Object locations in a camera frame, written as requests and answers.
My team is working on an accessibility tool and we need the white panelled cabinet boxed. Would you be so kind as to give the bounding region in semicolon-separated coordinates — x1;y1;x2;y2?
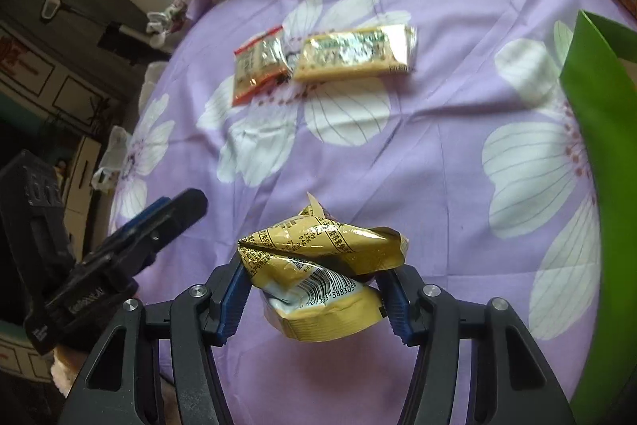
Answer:
0;23;125;119

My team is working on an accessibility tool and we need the gold snack packet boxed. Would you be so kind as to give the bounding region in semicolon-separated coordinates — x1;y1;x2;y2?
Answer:
237;193;410;339

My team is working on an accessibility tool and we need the white crumpled plastic bag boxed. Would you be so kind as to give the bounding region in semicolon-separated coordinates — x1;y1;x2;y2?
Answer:
92;125;133;193

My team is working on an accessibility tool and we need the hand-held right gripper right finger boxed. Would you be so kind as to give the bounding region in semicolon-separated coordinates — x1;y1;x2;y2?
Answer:
377;264;581;425

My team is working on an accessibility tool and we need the green cardboard box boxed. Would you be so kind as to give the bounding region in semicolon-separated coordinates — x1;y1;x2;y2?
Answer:
559;9;637;425

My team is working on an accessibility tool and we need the red and white snack packet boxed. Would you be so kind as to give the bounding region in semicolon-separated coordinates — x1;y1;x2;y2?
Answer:
232;25;290;108

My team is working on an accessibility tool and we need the person's left forearm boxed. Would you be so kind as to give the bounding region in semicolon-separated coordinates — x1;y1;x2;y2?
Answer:
50;344;96;400

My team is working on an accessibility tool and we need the purple floral bed sheet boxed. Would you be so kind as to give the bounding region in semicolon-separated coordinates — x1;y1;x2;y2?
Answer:
107;0;618;425

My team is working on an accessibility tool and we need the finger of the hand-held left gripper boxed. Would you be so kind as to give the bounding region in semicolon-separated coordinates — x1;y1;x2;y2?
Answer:
113;188;209;277
106;197;173;253

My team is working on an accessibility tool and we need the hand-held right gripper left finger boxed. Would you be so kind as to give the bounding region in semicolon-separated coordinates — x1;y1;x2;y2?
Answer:
60;262;250;425

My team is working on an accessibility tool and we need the cream cracker packet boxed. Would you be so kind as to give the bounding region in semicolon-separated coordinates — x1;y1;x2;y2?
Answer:
291;24;419;82

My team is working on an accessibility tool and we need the white knotted plastic bag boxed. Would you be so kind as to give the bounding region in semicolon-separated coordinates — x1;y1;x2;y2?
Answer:
146;0;193;43

